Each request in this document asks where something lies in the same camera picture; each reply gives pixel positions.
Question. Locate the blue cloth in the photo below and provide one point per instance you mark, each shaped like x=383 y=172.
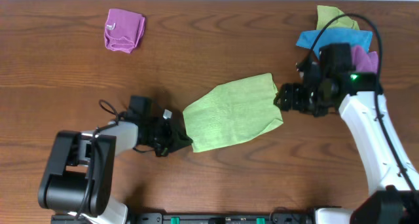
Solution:
x=335 y=35

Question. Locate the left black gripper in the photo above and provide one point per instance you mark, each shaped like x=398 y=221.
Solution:
x=176 y=138

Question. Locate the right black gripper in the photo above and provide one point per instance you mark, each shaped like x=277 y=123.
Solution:
x=289 y=95

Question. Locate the folded purple cloth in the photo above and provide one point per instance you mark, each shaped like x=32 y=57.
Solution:
x=123 y=30

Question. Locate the purple crumpled cloth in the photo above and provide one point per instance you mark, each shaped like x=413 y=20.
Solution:
x=366 y=62

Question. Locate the light green cloth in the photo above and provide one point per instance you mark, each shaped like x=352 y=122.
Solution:
x=233 y=113

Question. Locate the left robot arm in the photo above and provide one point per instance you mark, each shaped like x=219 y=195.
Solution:
x=78 y=176

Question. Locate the olive green cloth at back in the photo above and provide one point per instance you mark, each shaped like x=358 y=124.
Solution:
x=327 y=13

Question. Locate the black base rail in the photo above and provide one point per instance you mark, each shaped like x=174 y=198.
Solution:
x=279 y=215

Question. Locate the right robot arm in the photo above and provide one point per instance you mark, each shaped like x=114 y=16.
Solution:
x=358 y=98

